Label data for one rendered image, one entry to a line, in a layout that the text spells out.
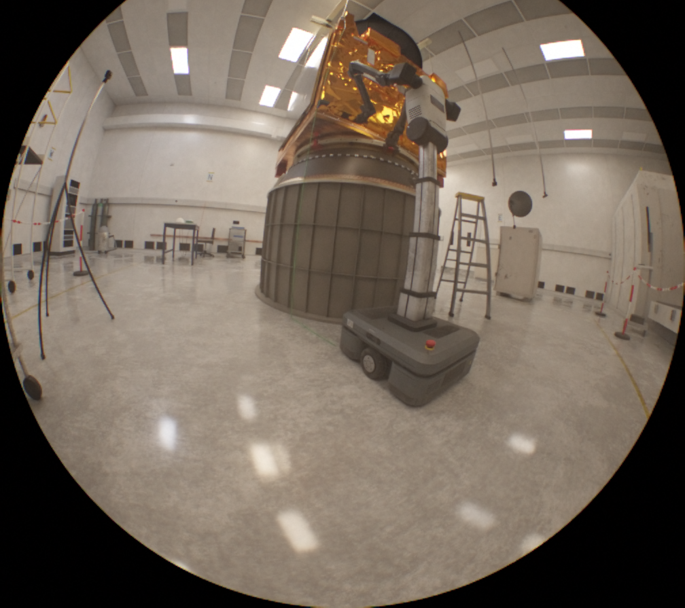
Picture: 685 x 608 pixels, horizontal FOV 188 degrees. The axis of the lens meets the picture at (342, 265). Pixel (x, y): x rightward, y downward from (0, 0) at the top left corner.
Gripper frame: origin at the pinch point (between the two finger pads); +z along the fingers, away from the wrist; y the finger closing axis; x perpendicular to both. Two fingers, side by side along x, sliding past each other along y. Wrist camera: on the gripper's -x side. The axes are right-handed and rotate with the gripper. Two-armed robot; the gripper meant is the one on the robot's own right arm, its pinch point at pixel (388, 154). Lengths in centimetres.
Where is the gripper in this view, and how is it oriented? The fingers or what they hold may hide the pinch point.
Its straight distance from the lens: 186.5
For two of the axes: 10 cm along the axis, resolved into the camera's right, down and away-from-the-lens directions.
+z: -3.4, 7.9, 5.0
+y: -8.6, -0.5, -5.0
